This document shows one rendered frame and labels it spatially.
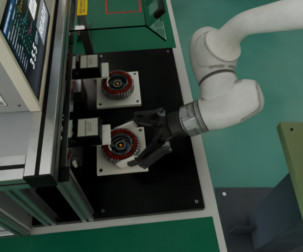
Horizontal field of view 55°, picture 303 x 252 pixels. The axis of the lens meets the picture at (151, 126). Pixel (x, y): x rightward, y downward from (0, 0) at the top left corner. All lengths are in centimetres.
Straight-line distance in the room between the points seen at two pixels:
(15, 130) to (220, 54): 50
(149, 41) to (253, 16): 64
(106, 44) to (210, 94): 62
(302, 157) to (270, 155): 91
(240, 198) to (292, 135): 77
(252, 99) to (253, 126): 125
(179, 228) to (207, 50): 48
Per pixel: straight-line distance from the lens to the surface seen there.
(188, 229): 84
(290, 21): 61
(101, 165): 88
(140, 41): 125
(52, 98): 61
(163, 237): 83
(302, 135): 103
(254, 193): 174
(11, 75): 53
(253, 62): 235
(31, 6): 64
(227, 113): 73
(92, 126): 78
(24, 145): 56
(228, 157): 181
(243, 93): 73
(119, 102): 99
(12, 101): 59
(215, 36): 78
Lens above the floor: 157
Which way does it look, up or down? 57 degrees down
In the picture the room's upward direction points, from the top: straight up
